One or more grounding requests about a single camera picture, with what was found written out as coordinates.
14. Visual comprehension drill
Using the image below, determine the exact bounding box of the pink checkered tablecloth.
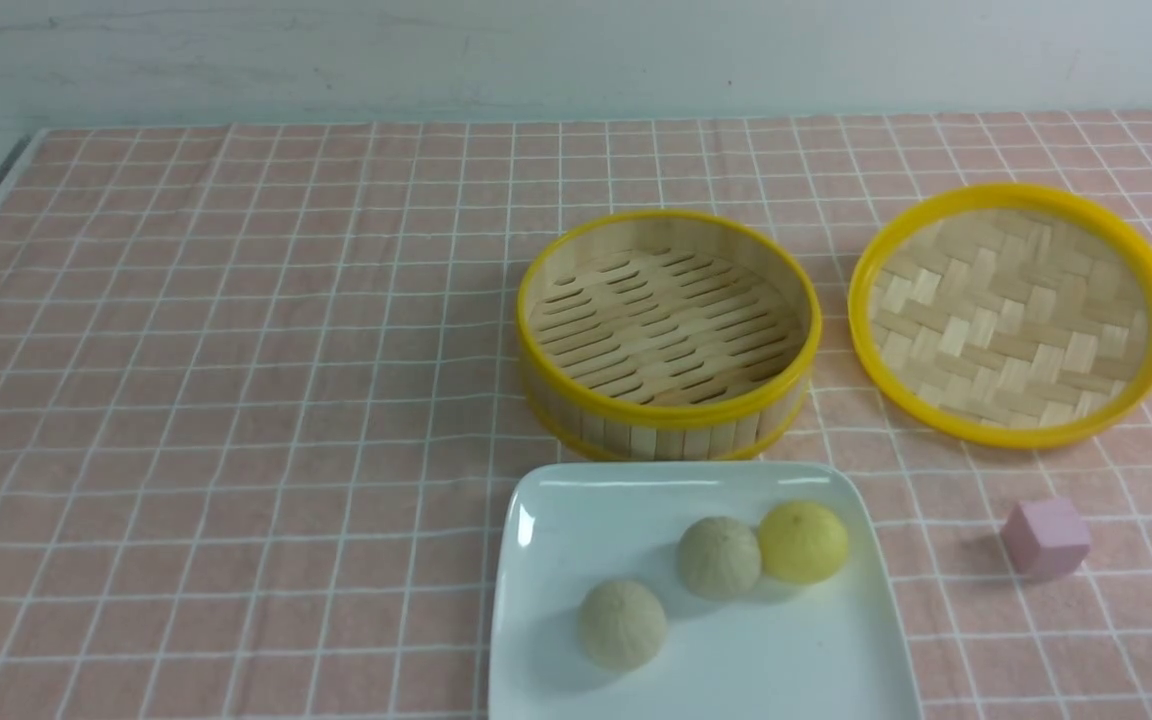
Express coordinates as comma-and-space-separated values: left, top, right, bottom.
0, 111, 1152, 719

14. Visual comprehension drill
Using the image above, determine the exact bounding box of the yellow steamed bun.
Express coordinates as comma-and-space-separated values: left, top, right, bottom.
756, 500, 850, 585

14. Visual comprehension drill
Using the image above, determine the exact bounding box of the white steamed bun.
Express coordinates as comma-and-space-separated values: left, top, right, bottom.
676, 516, 761, 602
579, 579, 669, 673

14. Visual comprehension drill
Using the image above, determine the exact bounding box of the pink cube block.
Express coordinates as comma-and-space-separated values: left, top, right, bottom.
998, 497, 1091, 579

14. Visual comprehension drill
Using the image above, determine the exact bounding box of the yellow-rimmed woven steamer lid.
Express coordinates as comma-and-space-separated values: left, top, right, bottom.
847, 183, 1152, 448

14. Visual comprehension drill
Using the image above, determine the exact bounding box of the white square plate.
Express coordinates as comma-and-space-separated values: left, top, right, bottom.
488, 461, 922, 719

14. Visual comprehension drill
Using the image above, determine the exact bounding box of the yellow-rimmed bamboo steamer basket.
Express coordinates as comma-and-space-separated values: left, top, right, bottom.
515, 209, 823, 461

